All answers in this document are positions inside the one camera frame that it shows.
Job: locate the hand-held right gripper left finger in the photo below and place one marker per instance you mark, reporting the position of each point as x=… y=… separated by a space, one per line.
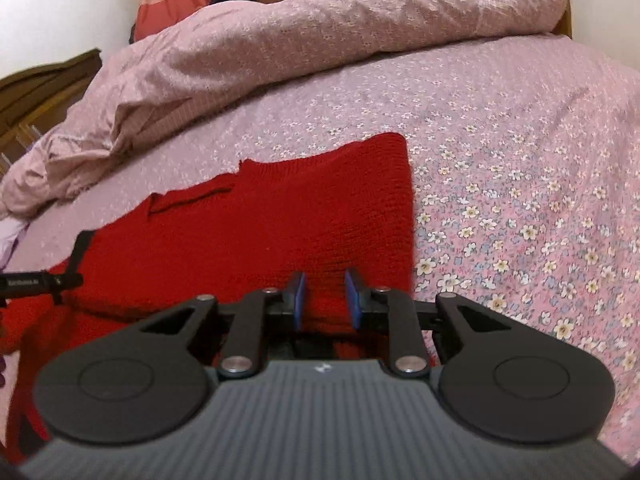
x=300 y=302

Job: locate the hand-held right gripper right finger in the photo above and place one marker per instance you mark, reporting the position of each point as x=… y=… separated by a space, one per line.
x=352 y=300

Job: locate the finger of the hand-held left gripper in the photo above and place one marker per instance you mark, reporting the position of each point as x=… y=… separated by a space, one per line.
x=70 y=280

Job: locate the red knitted sweater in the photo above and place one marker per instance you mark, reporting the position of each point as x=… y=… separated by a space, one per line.
x=300 y=210

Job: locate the purple cloth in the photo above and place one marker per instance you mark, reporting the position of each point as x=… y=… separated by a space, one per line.
x=10 y=240

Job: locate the dark wooden furniture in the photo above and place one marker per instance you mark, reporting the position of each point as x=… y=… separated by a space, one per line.
x=45 y=90

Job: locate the pink floral bed sheet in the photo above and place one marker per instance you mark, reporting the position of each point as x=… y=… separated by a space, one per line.
x=500 y=160

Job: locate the pink floral quilt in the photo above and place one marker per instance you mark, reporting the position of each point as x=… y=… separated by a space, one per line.
x=300 y=35

